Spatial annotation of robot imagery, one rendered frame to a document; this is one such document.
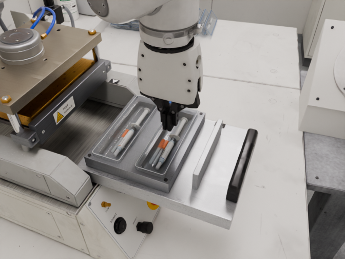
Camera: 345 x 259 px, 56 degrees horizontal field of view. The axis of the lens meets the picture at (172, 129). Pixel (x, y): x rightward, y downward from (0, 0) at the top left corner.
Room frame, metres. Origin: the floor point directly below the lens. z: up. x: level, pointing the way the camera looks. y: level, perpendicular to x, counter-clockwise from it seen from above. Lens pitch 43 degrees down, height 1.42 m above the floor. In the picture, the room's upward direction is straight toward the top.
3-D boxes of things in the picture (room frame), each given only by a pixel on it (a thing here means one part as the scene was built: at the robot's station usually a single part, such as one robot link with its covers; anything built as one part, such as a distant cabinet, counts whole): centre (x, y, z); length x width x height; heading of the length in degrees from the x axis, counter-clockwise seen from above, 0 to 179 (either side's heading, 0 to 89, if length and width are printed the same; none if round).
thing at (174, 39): (0.44, 0.00, 1.22); 0.09 x 0.08 x 0.03; 68
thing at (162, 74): (0.44, 0.01, 1.15); 0.10 x 0.08 x 0.11; 68
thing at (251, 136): (0.38, -0.13, 0.99); 0.15 x 0.02 x 0.04; 158
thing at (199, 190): (0.44, 0.00, 0.97); 0.30 x 0.22 x 0.08; 68
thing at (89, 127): (0.56, 0.32, 0.93); 0.46 x 0.35 x 0.01; 68
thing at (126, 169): (0.45, 0.05, 0.98); 0.20 x 0.17 x 0.03; 158
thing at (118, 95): (0.65, 0.16, 0.96); 0.26 x 0.05 x 0.07; 68
